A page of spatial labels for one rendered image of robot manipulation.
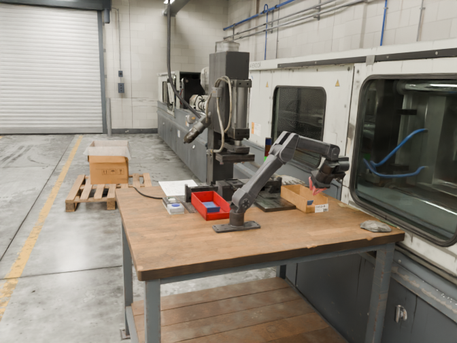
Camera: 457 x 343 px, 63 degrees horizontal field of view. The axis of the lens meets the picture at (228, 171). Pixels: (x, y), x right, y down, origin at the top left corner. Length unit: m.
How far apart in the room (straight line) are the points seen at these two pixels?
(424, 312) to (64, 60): 10.22
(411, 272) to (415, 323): 0.21
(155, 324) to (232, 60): 1.26
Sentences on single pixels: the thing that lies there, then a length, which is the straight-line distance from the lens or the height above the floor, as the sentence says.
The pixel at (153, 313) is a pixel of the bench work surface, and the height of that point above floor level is 0.72.
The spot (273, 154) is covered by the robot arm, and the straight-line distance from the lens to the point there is 1.60.
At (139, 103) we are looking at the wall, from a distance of 11.04.
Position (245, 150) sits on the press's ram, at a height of 1.16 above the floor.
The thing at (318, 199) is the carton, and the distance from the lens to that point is 1.93.
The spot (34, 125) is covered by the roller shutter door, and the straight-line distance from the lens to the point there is 11.18.
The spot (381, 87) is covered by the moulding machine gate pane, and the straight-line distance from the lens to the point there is 1.92.
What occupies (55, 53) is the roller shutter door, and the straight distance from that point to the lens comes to 11.03.
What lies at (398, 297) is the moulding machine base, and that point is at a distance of 1.95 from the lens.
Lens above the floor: 1.49
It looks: 13 degrees down
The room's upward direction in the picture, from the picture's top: 2 degrees clockwise
